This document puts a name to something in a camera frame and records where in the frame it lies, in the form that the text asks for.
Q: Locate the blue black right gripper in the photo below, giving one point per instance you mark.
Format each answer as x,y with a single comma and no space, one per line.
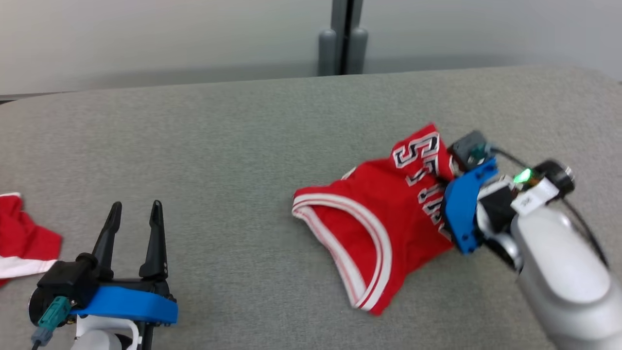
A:
461,209

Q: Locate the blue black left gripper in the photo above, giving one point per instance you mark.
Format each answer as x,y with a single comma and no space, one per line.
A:
131,304

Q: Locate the red basketball jersey white trim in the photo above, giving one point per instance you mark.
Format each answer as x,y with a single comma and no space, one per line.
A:
374,214

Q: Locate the red shorts white side stripe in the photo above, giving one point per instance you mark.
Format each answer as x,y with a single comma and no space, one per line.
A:
24,238

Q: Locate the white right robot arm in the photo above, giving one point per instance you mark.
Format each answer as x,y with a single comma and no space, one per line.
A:
559,262

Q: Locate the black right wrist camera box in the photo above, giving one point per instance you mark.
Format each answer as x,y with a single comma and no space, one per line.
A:
464,148

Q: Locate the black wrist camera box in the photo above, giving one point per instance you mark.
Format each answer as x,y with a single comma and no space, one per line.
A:
63,282
464,148

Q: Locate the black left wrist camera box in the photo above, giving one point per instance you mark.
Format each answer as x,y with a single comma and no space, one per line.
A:
63,282

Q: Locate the grey cylindrical post cap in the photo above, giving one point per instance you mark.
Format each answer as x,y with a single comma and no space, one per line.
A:
358,51
327,53

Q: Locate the grey metal partition post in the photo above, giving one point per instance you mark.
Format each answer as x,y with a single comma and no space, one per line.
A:
346,19

